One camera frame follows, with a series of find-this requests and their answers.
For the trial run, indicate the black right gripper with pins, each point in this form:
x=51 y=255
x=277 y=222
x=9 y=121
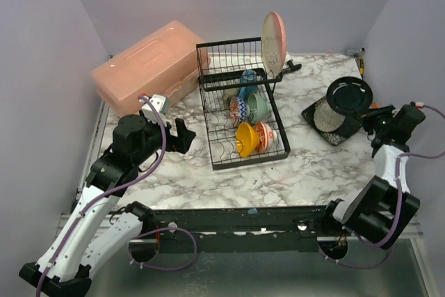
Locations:
x=373 y=122

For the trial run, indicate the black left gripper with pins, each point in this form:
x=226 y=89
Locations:
x=174 y=138

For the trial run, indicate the black round plate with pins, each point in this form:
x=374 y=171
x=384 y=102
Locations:
x=349 y=96

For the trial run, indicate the speckled white plate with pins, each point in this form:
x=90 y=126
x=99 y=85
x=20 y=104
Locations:
x=327 y=120

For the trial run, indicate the blue patterned bowl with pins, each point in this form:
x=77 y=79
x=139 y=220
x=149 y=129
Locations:
x=238 y=111

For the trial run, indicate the grey ceramic mug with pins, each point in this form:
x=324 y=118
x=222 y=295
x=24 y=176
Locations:
x=228 y=93

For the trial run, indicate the yellow bowl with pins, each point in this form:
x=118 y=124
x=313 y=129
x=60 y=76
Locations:
x=247 y=140

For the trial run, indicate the mint green bowl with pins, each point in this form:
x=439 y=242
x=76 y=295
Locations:
x=259 y=108

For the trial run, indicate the orange floral bowl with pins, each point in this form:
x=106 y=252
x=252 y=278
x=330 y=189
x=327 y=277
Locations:
x=267 y=136

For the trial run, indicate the blue floral mug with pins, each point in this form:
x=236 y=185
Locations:
x=248 y=80

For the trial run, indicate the pink and cream plate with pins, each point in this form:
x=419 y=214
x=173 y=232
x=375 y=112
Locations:
x=273 y=44

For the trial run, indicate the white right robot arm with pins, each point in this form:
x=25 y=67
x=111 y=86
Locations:
x=383 y=208

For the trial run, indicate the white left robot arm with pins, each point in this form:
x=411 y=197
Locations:
x=68 y=267

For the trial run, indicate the black floral square plate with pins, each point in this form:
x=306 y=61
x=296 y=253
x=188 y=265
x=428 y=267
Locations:
x=349 y=127

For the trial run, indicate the yellow black tool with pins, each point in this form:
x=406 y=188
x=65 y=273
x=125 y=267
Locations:
x=361 y=66

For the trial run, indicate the pink plastic storage box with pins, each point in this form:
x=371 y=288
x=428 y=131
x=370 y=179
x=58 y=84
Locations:
x=164 y=63

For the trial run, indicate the black and white pipe fitting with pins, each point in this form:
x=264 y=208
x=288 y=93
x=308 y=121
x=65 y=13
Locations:
x=289 y=65

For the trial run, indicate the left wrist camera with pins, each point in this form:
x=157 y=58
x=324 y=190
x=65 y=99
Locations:
x=160 y=104

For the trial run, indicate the black wire dish rack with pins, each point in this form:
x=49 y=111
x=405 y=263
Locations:
x=221 y=65

